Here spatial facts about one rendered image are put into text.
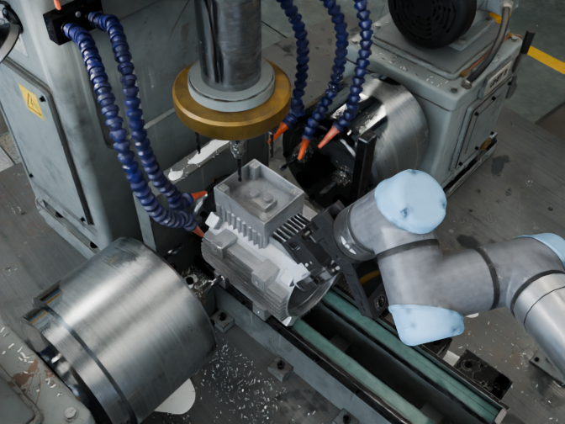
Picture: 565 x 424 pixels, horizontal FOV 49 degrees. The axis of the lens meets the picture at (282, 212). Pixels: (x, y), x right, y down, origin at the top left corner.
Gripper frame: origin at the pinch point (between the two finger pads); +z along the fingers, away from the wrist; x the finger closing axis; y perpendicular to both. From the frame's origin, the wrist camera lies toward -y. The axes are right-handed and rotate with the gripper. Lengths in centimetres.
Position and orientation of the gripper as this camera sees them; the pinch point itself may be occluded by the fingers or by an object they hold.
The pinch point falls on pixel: (303, 281)
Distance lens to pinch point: 100.6
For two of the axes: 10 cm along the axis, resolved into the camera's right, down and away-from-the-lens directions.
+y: -6.4, -7.7, 0.0
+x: -6.7, 5.5, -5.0
